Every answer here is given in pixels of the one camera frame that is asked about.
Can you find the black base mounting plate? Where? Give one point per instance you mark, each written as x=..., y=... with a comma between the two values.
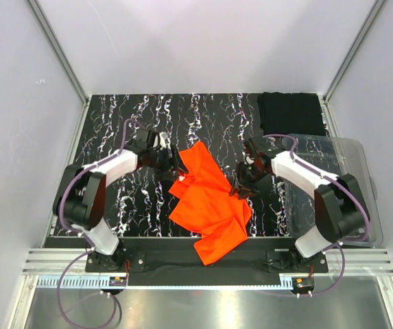
x=176, y=257

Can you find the left aluminium frame post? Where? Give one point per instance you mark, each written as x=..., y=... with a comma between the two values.
x=54, y=44

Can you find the orange t shirt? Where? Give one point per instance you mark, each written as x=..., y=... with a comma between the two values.
x=206, y=207

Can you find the clear plastic bin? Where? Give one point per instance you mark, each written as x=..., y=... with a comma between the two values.
x=339, y=156

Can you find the right orange connector block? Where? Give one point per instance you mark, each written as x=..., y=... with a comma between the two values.
x=305, y=282

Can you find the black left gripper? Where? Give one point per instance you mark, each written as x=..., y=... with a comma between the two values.
x=169, y=164

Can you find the left orange connector block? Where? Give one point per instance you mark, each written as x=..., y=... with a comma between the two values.
x=118, y=281

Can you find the slotted cable duct rail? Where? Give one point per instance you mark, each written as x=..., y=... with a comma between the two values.
x=269, y=283

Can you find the aluminium frame post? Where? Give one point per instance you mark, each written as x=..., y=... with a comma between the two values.
x=54, y=44
x=359, y=40

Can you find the right aluminium frame post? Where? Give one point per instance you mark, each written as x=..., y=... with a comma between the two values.
x=359, y=40

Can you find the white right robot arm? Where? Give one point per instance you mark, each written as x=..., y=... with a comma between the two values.
x=341, y=213

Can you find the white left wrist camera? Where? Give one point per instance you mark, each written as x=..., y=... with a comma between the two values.
x=164, y=140

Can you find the folded black t shirt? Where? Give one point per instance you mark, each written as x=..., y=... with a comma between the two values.
x=291, y=113

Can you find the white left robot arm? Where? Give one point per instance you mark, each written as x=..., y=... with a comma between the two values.
x=79, y=203

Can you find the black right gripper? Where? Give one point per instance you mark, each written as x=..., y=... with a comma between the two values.
x=247, y=192

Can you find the orange connector block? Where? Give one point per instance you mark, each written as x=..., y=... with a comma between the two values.
x=118, y=281
x=305, y=282

